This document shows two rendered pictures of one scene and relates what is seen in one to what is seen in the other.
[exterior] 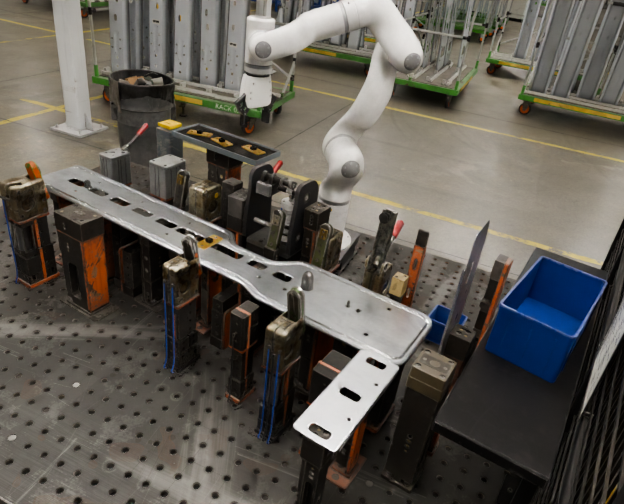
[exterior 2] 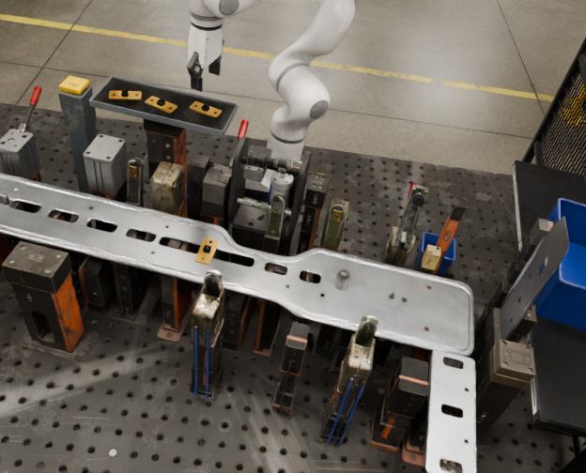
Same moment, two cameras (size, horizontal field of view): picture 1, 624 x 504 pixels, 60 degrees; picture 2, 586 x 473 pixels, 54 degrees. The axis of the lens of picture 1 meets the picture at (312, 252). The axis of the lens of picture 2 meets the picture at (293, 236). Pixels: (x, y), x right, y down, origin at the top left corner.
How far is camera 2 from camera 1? 0.69 m
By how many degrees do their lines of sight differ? 24
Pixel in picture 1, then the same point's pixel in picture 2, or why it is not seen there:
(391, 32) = not seen: outside the picture
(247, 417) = (305, 423)
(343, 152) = (309, 92)
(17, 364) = (29, 451)
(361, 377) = (450, 386)
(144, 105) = not seen: outside the picture
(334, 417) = (454, 444)
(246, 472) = not seen: outside the picture
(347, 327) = (406, 326)
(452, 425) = (555, 418)
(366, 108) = (330, 36)
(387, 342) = (449, 332)
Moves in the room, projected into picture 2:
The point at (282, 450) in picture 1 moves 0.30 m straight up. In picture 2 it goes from (354, 448) to (382, 387)
